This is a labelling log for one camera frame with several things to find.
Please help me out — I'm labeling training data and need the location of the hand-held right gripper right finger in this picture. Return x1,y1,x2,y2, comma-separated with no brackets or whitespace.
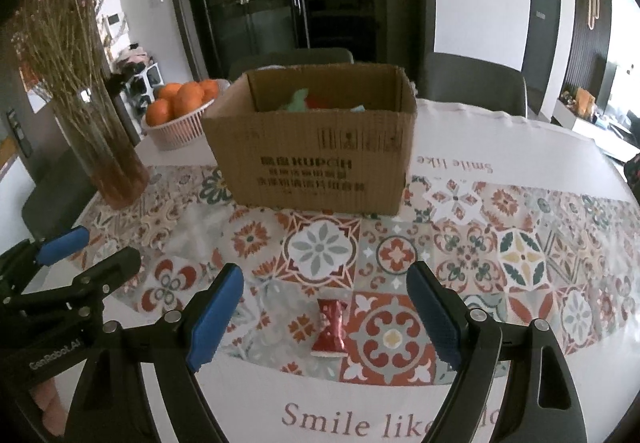
406,261,588,443

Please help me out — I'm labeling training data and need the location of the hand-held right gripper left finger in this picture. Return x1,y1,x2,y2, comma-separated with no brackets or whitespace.
62,263,245,443

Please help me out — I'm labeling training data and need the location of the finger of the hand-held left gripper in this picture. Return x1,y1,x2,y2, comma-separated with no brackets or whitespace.
0,247,142,319
0,226,91,294

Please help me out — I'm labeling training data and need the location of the red snack packet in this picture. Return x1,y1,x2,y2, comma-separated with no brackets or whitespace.
310,299,349,358

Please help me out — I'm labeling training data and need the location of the brown cardboard box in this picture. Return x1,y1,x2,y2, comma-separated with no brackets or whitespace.
201,64,419,216

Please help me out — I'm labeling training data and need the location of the red knitted strawberry plush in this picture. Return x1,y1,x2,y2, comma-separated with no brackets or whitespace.
277,88,363,114

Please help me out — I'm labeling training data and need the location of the person's left hand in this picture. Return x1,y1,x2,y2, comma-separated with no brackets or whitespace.
30,373,68,435

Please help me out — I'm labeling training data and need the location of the grey dining chair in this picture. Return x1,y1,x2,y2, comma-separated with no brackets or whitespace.
227,48,355,81
22,148,101,244
419,53,528,118

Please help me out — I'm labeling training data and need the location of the glass vase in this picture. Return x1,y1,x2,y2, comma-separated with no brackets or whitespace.
52,88,150,211

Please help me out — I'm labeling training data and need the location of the white basket of oranges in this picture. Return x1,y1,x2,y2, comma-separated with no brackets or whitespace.
141,79,232,151

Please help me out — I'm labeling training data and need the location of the white shoe shelf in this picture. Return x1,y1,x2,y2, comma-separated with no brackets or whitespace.
107,43,163,124

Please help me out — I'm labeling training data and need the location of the dried flower bunch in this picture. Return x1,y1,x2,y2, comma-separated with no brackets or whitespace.
10,0,136,194

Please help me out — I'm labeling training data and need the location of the white sideboard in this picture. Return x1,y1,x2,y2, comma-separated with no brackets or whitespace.
550,98,640,164

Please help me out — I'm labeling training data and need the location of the brown box on sideboard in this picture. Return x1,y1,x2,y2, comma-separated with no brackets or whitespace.
572,88,597,116

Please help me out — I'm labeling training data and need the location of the dark door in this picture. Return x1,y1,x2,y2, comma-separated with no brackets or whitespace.
522,0,562,121

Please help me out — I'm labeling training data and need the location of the dark wall switch panel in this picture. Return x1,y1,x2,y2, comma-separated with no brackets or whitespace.
5,109,33,158

